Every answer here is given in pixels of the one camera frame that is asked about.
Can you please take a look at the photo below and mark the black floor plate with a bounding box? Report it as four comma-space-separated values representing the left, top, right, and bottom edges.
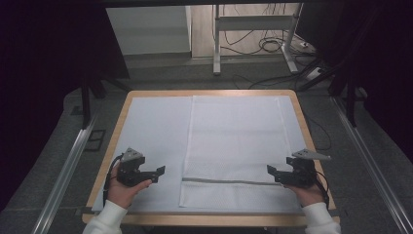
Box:
84, 129, 107, 152

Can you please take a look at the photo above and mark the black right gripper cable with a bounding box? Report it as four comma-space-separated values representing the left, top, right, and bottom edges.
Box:
313, 170, 331, 210

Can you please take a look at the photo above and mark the white cabinet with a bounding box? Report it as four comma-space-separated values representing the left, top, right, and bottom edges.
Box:
105, 5, 192, 56

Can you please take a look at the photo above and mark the white table mat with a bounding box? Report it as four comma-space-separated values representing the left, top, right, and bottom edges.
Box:
92, 95, 308, 215

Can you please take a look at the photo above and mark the long black floor cable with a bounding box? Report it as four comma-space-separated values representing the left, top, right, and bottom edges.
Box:
233, 71, 315, 91

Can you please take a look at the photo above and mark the white power strip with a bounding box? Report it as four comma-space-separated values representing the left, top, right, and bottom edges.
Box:
305, 65, 326, 82

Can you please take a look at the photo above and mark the silver metal floor rail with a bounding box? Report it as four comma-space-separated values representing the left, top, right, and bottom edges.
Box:
30, 111, 99, 234
330, 97, 413, 234

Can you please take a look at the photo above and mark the person's left hand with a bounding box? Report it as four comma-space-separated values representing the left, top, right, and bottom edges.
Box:
106, 165, 153, 210

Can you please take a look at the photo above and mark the wooden table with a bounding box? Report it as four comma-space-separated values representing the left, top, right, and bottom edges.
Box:
81, 89, 341, 228

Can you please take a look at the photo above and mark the white cloth with grey stripe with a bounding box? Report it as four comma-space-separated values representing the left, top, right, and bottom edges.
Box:
178, 95, 304, 211

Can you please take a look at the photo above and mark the bundle of black floor cables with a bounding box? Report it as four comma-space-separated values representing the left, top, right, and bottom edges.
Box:
219, 3, 295, 57

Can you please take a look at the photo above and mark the dark curtain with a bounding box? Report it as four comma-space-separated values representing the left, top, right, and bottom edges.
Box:
0, 0, 131, 214
295, 0, 413, 164

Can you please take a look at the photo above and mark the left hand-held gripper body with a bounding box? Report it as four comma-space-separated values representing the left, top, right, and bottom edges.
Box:
116, 147, 149, 188

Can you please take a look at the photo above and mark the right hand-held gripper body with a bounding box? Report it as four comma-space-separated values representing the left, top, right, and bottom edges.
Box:
285, 148, 332, 189

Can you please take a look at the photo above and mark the white metal desk frame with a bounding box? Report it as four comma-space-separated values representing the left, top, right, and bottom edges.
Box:
211, 3, 305, 77

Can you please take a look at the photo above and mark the thin black floor cable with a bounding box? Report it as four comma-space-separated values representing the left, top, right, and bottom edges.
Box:
304, 114, 333, 151

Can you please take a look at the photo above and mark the person's right hand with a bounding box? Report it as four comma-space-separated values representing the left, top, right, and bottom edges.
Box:
282, 180, 326, 209

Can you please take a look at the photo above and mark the black metal stand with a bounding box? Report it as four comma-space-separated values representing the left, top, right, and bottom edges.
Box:
297, 53, 369, 129
78, 72, 131, 131

